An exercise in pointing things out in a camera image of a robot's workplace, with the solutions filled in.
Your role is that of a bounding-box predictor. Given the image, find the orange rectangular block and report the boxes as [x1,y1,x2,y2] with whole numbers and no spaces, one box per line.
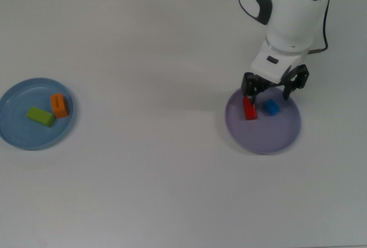
[50,93,70,119]

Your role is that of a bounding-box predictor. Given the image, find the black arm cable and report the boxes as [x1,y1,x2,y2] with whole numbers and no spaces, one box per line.
[308,0,331,55]

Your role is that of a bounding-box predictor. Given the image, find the blue plate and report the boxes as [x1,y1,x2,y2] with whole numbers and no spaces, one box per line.
[0,77,78,151]

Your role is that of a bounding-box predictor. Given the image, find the purple plate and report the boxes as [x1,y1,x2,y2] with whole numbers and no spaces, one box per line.
[224,86,302,156]

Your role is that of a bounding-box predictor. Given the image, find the blue house-shaped block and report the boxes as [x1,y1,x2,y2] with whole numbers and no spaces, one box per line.
[263,99,280,116]

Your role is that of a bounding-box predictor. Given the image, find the green rectangular block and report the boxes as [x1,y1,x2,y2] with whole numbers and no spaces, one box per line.
[26,106,56,128]

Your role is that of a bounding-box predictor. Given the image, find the red rounded block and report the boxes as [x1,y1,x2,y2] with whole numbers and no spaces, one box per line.
[243,96,258,121]

